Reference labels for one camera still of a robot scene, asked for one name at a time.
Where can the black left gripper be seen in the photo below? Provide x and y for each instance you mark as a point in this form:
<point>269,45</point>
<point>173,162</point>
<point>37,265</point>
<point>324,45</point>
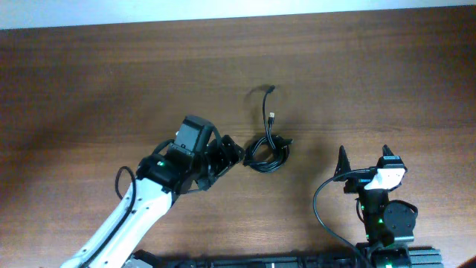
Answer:
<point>224,156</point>

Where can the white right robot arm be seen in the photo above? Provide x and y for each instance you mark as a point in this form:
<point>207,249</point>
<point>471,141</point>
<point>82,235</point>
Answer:
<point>389,224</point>

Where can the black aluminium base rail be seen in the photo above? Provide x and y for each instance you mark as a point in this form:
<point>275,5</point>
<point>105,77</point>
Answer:
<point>423,258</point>

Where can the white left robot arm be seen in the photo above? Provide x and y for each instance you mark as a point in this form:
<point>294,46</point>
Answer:
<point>191,162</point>

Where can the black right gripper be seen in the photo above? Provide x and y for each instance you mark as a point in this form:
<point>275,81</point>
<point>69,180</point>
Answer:
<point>355,180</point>

